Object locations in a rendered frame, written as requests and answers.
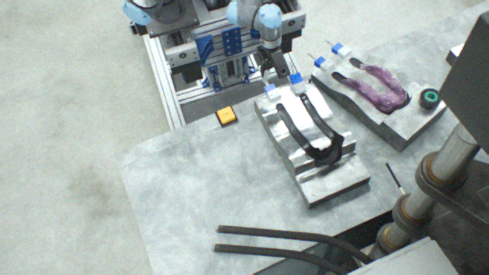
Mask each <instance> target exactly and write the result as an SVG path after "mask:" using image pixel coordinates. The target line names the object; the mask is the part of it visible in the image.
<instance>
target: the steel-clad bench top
mask: <svg viewBox="0 0 489 275"><path fill-rule="evenodd" d="M488 10H489V0H488V1H486V2H483V3H481V4H478V5H475V6H473V7H470V8H468V9H465V10H464V11H461V12H459V13H457V14H454V15H451V16H448V17H447V18H443V19H442V20H441V21H437V22H435V23H433V24H429V25H427V26H425V27H421V28H420V29H417V30H416V31H413V32H411V33H408V34H406V35H403V36H402V37H398V38H395V39H393V40H390V41H388V42H386V43H385V44H382V45H380V46H377V47H374V48H372V49H370V50H367V51H368V52H369V53H371V54H373V55H375V56H377V57H382V58H386V59H389V60H391V61H393V62H394V63H395V64H396V65H398V67H399V68H401V69H402V71H404V72H405V74H407V75H408V77H409V78H411V79H412V80H413V81H414V82H415V83H417V84H418V85H420V86H421V87H423V86H424V85H425V84H428V85H430V86H431V87H433V88H434V89H436V90H438V91H439V90H440V88H441V86H442V84H443V82H444V80H445V78H446V77H447V75H448V73H449V70H450V69H451V66H450V65H449V63H448V62H447V61H446V60H445V59H446V57H447V56H448V54H449V51H450V49H451V48H454V47H457V46H459V45H461V44H464V43H465V41H466V40H467V38H468V35H469V33H470V31H471V29H472V27H474V24H475V22H476V20H477V19H478V15H479V14H480V13H483V12H486V11H488ZM314 85H315V86H316V88H317V89H318V90H319V93H320V94H321V96H322V97H323V99H324V100H325V103H326V104H327V106H328V107H329V109H330V110H331V112H332V114H333V115H334V116H335V117H336V118H337V119H338V120H339V121H340V122H341V123H342V124H344V125H345V126H346V127H347V128H348V130H349V131H350V132H351V133H352V135H353V137H354V138H355V140H356V145H355V152H356V154H357V156H358V158H359V159H360V161H361V162H362V163H363V165H364V167H365V169H366V170H367V171H368V173H369V174H370V176H371V179H370V181H368V183H365V184H364V185H362V186H359V187H357V188H355V189H353V190H351V191H348V192H346V193H344V194H342V195H340V196H337V197H335V198H334V199H330V200H329V201H327V202H324V203H322V204H320V205H318V206H315V207H313V208H311V209H309V208H308V206H307V204H306V202H305V201H304V199H303V197H302V195H301V193H300V191H299V190H298V189H297V187H296V186H295V184H294V182H293V180H292V178H291V177H290V175H289V173H288V171H287V169H286V167H285V166H284V164H283V162H282V160H281V159H279V160H278V159H277V158H278V157H279V154H278V153H277V151H276V149H275V147H274V146H273V144H272V142H271V140H270V138H269V137H268V135H267V132H266V130H265V128H264V126H263V124H262V123H261V120H260V119H259V117H258V116H257V113H256V111H255V104H254V100H255V99H258V98H260V97H262V96H264V95H266V94H267V93H266V92H265V93H263V94H260V95H257V96H255V97H253V98H251V99H248V100H246V101H243V102H240V103H238V104H236V105H233V106H232V108H233V109H234V111H235V114H236V115H237V117H238V120H239V122H238V123H235V124H233V125H230V126H228V127H226V128H222V127H221V125H220V124H219V121H218V119H217V117H216V116H215V113H214V114H211V115H209V116H206V117H204V118H201V119H199V120H197V121H194V122H191V123H189V124H187V125H184V126H182V127H180V128H177V129H174V130H172V131H169V132H167V133H165V134H162V135H160V136H157V137H154V138H152V139H150V140H148V141H145V142H143V143H140V144H137V145H135V146H132V147H130V148H127V149H125V150H122V151H119V152H118V153H115V154H114V156H115V160H116V162H117V164H118V168H119V171H120V174H121V178H122V180H123V183H124V185H125V188H126V191H127V194H128V198H129V200H130V203H131V206H132V208H133V211H134V215H135V218H136V220H137V223H138V227H139V229H140V232H141V236H142V238H143V241H144V245H145V247H146V250H147V253H148V256H149V258H150V261H151V265H152V267H153V270H154V273H155V275H252V274H254V273H257V272H258V271H260V270H263V269H265V268H267V267H269V266H271V265H273V264H276V263H278V262H280V261H282V260H284V259H286V258H285V257H271V256H262V255H253V254H235V253H226V252H217V251H212V245H213V244H233V245H243V246H252V247H263V248H281V249H290V250H295V251H302V250H304V249H306V248H308V247H311V246H313V245H314V244H317V243H318V242H316V241H301V240H292V239H283V238H267V237H258V236H249V235H233V234H224V233H217V232H216V231H215V228H216V225H228V226H238V227H247V228H265V229H274V230H284V231H301V232H311V233H319V234H324V235H330V237H334V236H336V235H338V234H340V233H342V232H343V231H347V230H348V229H350V228H353V227H355V226H358V225H360V224H362V223H364V222H366V221H368V220H371V219H373V218H375V217H377V216H379V215H382V214H384V213H385V212H388V211H390V210H392V209H393V207H394V205H395V203H396V202H397V200H398V199H399V198H400V197H401V196H402V195H403V194H402V192H401V191H400V188H399V187H398V185H397V182H395V180H394V178H393V177H392V175H391V173H390V171H389V170H388V168H387V165H386V163H388V164H389V166H390V168H391V169H392V171H393V174H394V176H395V177H396V178H397V179H398V181H399V183H400V185H401V187H402V189H403V191H404V192H405V194H407V193H412V192H413V190H414V189H415V188H416V187H417V183H416V182H415V178H414V173H415V169H416V166H417V164H418V163H419V162H420V161H421V159H422V158H423V157H424V156H425V155H426V154H428V153H429V152H432V151H435V150H441V148H442V146H443V144H444V143H445V141H446V140H447V138H448V137H449V135H450V134H451V133H452V132H453V130H454V129H455V126H457V124H458V122H459V120H458V119H457V118H456V116H455V115H454V114H453V112H452V111H451V110H450V108H448V107H447V109H446V110H445V112H444V114H443V116H442V117H440V119H439V120H438V121H437V122H435V123H434V124H433V125H432V126H430V127H429V128H428V129H427V130H426V131H425V132H424V133H423V134H422V135H420V136H419V137H418V138H417V139H416V140H415V141H414V142H413V143H412V144H410V145H409V146H408V147H407V148H406V149H405V150H404V151H403V152H401V153H399V152H398V151H396V150H395V149H394V148H393V147H391V146H390V145H389V144H388V143H387V142H386V141H384V140H383V139H382V138H381V137H379V136H378V135H377V134H375V133H374V132H373V131H372V130H370V129H369V128H368V127H367V126H365V125H364V124H363V123H361V122H360V121H359V120H358V119H357V118H356V117H355V116H353V115H352V114H351V113H350V112H348V111H347V110H346V109H345V108H343V107H342V106H341V105H340V104H338V103H337V102H336V101H335V100H334V99H333V98H331V97H330V96H329V95H327V94H326V93H325V92H324V91H322V90H321V89H320V88H319V87H318V86H317V85H316V84H314Z"/></svg>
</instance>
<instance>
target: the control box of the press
mask: <svg viewBox="0 0 489 275"><path fill-rule="evenodd" d="M347 275H459V274H458V272H457V271H455V269H454V267H453V266H452V265H451V263H450V261H449V259H448V258H447V257H446V256H445V255H444V253H443V252H442V250H441V248H440V247H439V246H438V244H437V242H436V241H435V240H431V239H430V237H426V238H424V239H422V240H420V241H417V242H415V243H413V244H411V245H408V246H406V247H404V248H402V249H400V250H398V251H395V252H393V253H392V254H389V255H387V256H385V257H382V258H381V259H379V260H376V261H375V262H373V263H371V264H368V265H366V266H364V267H361V268H359V269H357V270H355V271H353V272H351V273H349V274H347Z"/></svg>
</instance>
